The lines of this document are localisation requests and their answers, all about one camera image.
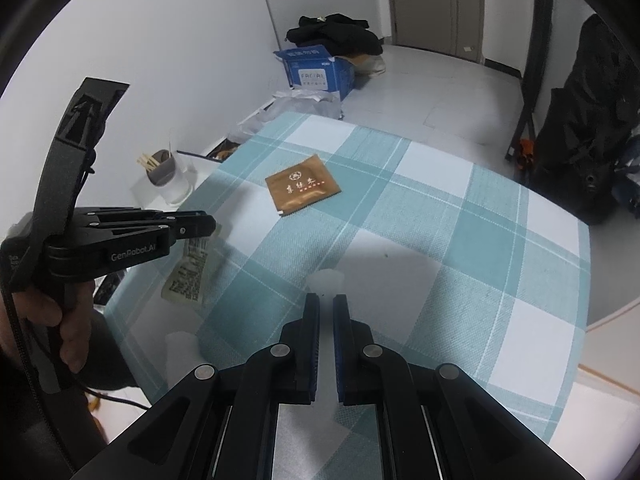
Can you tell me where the teal checked tablecloth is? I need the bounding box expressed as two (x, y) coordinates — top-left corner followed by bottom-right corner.
(106, 111), (594, 480)

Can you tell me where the cream snack wrapper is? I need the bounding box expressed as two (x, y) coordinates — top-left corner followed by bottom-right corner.
(162, 236), (212, 307)

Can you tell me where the person's left forearm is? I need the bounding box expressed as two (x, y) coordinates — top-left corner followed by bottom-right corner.
(0, 310), (108, 480)

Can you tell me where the black clothes pile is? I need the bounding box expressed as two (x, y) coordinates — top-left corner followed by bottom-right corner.
(285, 13), (384, 57)

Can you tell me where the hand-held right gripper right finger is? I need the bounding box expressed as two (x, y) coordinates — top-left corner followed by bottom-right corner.
(332, 294), (566, 480)

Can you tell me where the black backpack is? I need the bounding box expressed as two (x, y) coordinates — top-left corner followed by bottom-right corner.
(531, 11), (640, 227)

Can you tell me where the grey-brown door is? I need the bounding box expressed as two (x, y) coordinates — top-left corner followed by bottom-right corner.
(384, 0), (528, 67)

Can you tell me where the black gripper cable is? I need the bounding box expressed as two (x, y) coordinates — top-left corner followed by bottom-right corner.
(0, 280), (156, 461)

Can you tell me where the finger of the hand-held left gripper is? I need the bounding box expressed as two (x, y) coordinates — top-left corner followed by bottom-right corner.
(82, 207), (219, 242)

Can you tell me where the person's left hand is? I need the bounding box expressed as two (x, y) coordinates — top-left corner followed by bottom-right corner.
(11, 279), (97, 374)

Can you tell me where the bundle of wooden chopsticks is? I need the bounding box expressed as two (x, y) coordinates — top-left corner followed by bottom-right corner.
(136, 141), (176, 171)

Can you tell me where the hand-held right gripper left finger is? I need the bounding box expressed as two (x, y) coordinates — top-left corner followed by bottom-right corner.
(107, 292), (321, 480)

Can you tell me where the white cup with grey sleeve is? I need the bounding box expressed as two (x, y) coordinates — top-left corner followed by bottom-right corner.
(145, 149), (197, 206)

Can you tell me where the grey plastic mailing bag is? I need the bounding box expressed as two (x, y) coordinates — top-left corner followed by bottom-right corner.
(229, 86), (347, 147)

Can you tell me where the blue cardboard box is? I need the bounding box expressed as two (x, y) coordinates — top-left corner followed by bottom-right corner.
(273, 45), (357, 102)

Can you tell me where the orange tool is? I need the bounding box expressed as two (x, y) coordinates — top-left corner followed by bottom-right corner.
(516, 138), (535, 173)

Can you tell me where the brown sachet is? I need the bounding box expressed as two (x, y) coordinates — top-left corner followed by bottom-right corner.
(264, 153), (344, 217)

